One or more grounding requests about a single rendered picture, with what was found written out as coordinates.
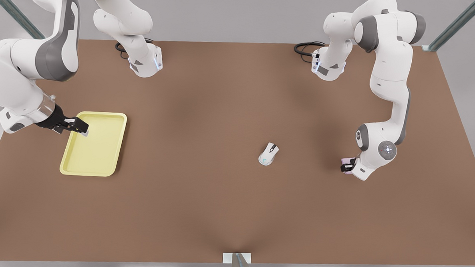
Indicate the small pink box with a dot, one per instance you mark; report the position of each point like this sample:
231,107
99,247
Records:
345,160

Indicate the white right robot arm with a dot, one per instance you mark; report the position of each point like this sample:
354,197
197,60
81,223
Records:
24,56

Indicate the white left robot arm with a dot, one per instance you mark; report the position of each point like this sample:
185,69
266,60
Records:
388,76

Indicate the yellow rectangular tray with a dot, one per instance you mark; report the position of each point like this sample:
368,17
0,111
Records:
94,145

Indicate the white computer mouse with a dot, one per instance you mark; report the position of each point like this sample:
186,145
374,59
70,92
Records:
268,153

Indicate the silver frame post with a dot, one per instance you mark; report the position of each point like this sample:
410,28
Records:
14,9
240,265
454,24

